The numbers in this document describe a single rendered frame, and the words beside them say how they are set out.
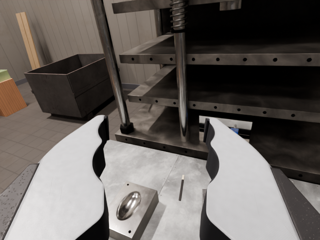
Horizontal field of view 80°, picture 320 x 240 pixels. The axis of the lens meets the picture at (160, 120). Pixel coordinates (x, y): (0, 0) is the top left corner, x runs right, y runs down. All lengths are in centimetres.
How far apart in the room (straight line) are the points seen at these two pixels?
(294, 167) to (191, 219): 57
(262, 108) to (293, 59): 24
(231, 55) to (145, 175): 69
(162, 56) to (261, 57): 45
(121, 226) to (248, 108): 76
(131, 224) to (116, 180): 30
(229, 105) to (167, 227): 63
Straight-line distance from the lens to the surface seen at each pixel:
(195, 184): 93
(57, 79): 315
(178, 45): 95
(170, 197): 89
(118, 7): 116
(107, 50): 113
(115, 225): 79
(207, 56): 97
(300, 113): 106
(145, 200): 81
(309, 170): 115
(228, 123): 108
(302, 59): 97
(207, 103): 105
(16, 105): 469
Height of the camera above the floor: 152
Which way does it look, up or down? 31 degrees down
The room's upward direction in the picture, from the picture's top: 7 degrees counter-clockwise
